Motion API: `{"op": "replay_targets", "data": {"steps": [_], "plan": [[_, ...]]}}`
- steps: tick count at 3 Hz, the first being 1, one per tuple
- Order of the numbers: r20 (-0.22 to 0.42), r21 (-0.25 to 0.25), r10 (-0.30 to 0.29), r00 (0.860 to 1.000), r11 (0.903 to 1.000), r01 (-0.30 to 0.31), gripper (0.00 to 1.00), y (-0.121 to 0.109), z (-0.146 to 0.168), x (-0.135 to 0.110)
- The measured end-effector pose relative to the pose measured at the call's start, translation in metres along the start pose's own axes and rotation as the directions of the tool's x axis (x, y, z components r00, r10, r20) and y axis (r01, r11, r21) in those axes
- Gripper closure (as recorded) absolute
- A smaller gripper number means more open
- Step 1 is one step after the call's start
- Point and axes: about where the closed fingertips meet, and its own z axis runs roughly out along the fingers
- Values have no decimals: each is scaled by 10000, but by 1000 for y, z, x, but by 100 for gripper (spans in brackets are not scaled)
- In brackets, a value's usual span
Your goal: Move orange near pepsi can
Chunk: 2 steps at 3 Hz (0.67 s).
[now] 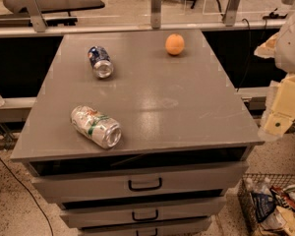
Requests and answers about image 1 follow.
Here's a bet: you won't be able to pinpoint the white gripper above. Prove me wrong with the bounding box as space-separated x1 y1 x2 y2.
258 74 295 142

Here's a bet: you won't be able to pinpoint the orange fruit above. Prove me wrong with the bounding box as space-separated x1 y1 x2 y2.
165 33 185 55

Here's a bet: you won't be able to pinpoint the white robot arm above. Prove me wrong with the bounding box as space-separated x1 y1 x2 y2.
254 0 295 142

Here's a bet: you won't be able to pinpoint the silver green soda can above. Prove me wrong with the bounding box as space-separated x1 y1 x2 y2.
71 105 122 148

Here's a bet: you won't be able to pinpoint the blue pepsi can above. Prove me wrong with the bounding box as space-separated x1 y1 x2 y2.
88 46 114 79

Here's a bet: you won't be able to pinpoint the snack bags in basket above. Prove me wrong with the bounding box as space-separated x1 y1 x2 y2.
245 177 295 236

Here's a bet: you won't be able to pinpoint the grey drawer cabinet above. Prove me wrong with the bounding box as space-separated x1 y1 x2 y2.
12 29 260 236

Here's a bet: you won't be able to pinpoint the wire basket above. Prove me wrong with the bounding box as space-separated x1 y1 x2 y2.
238 173 295 236

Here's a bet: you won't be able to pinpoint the black hanging cable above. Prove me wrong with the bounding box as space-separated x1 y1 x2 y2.
236 18 268 91

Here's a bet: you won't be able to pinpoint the right metal bracket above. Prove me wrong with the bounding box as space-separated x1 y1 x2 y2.
223 0 241 27

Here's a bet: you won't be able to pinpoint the metal bracket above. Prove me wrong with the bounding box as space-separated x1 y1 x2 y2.
223 0 241 27
150 0 161 29
24 0 47 32

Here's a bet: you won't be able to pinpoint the top drawer black handle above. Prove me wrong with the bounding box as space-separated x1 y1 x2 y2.
128 178 162 192

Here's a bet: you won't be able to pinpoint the drawer black handle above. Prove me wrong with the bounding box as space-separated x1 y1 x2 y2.
128 178 162 192
132 209 158 222
136 228 158 236

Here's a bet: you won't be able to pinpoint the middle drawer black handle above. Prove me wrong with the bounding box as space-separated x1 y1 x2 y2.
132 209 158 222

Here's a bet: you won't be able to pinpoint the bottom drawer black handle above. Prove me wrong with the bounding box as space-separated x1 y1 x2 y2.
136 228 158 236

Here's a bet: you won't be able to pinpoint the middle metal bracket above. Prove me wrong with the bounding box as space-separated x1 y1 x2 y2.
150 0 161 29

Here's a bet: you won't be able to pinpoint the left metal bracket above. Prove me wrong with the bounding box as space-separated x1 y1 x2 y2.
24 0 47 32

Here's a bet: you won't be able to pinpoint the black floor cable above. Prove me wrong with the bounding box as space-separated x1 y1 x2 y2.
0 141 55 236

